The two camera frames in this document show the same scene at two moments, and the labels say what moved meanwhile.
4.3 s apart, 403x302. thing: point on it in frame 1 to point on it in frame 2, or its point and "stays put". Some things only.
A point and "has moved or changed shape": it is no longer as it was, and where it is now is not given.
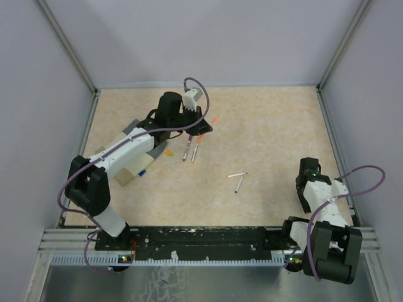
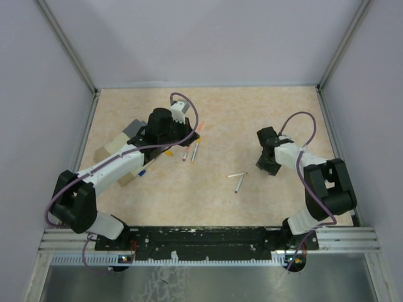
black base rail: (141, 244) stays put
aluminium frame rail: (76, 240) stays put
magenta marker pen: (188, 145) stays put
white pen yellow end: (194, 153) stays put
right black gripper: (305, 203) to (272, 170)
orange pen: (200, 137) has moved or changed shape
